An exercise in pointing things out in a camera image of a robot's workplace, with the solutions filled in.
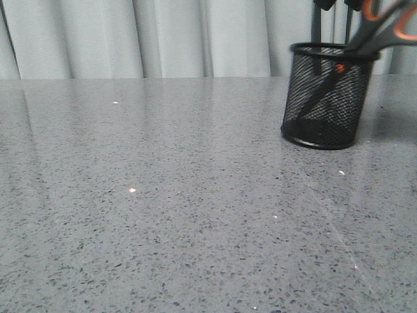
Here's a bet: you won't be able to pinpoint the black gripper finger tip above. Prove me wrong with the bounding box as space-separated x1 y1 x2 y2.
313 0 336 10
344 0 364 12

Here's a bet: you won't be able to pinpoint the grey orange scissors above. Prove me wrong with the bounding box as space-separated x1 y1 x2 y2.
297 1 416 119

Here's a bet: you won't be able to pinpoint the black mesh pen bucket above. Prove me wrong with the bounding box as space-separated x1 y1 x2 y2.
281 42 380 150

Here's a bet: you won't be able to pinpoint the black vertical poles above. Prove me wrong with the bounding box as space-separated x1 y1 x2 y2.
311 1 354 44

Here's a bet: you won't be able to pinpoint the grey curtain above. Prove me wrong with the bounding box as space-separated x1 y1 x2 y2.
0 0 417 80

